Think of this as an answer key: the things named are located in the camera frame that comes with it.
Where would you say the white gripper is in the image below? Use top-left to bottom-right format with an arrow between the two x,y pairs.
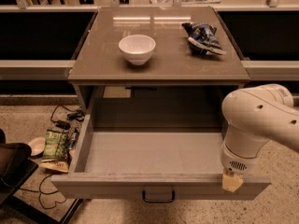
221,142 -> 259,192

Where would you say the grey top drawer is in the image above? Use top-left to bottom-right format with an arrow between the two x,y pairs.
50,86 -> 271,203

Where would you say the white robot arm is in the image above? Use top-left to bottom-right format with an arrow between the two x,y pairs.
221,84 -> 299,192

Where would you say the grey drawer cabinet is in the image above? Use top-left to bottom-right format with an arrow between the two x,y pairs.
68,7 -> 249,130

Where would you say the blue chip bag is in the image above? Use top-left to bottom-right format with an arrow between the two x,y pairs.
181,22 -> 226,55

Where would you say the blue soda can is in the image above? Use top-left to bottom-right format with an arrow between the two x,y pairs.
67,132 -> 78,150

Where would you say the white bowl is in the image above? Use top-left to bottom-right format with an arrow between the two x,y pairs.
119,35 -> 156,65

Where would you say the yellow snack bag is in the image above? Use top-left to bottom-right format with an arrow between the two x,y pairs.
40,161 -> 69,173

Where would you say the black power adapter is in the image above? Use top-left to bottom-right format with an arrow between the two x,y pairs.
54,120 -> 70,130

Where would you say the green chip bag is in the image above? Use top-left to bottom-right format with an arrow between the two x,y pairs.
42,130 -> 68,161

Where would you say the white plate on floor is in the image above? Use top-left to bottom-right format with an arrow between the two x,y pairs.
28,137 -> 45,156

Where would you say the black chair base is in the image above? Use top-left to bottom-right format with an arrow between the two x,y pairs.
0,130 -> 83,224

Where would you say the black cable on floor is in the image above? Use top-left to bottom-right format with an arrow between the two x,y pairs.
19,173 -> 68,210

